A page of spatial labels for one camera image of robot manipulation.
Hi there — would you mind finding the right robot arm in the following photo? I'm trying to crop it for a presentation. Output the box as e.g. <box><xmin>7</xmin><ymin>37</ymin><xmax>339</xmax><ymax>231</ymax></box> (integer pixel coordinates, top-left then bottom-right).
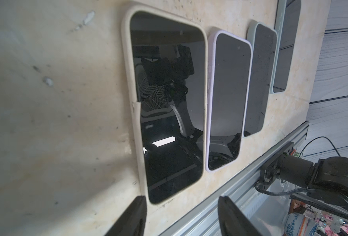
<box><xmin>278</xmin><ymin>154</ymin><xmax>348</xmax><ymax>211</ymax></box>

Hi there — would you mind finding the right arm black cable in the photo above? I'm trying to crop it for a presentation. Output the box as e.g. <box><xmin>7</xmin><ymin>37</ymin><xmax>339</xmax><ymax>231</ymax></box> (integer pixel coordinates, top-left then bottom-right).
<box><xmin>297</xmin><ymin>135</ymin><xmax>342</xmax><ymax>159</ymax></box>

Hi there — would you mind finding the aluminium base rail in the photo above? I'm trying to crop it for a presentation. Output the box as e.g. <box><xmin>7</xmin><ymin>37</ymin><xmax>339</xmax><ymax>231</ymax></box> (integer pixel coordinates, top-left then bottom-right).
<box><xmin>161</xmin><ymin>122</ymin><xmax>309</xmax><ymax>236</ymax></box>

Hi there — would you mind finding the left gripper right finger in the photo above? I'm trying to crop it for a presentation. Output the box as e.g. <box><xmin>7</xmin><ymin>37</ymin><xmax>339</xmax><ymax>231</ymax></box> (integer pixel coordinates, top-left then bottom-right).
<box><xmin>217</xmin><ymin>196</ymin><xmax>261</xmax><ymax>236</ymax></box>

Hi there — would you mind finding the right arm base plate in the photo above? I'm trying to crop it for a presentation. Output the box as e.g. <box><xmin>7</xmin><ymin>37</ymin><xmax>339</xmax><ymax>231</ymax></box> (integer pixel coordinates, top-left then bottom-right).
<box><xmin>258</xmin><ymin>142</ymin><xmax>294</xmax><ymax>186</ymax></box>

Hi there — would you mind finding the black phone purple case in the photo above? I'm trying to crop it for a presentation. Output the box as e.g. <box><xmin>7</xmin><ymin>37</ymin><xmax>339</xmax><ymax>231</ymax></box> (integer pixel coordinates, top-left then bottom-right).
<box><xmin>205</xmin><ymin>28</ymin><xmax>253</xmax><ymax>172</ymax></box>

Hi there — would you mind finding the black phone green case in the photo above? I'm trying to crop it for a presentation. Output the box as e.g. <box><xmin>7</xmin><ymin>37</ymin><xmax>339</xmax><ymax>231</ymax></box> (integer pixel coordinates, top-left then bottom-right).
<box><xmin>271</xmin><ymin>0</ymin><xmax>301</xmax><ymax>93</ymax></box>

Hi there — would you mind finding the black phone grey-green case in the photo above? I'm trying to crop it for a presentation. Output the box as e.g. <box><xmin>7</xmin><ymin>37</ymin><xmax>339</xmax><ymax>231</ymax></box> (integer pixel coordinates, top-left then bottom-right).
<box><xmin>244</xmin><ymin>20</ymin><xmax>278</xmax><ymax>137</ymax></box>

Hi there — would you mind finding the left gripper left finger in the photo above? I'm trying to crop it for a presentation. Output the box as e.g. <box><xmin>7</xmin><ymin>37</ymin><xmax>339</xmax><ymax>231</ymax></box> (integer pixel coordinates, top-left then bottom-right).
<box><xmin>105</xmin><ymin>196</ymin><xmax>147</xmax><ymax>236</ymax></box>

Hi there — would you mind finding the black phone cream case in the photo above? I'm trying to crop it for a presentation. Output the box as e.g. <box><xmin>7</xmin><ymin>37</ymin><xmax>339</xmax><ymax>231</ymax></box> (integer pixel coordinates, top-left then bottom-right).
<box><xmin>121</xmin><ymin>2</ymin><xmax>208</xmax><ymax>205</ymax></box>

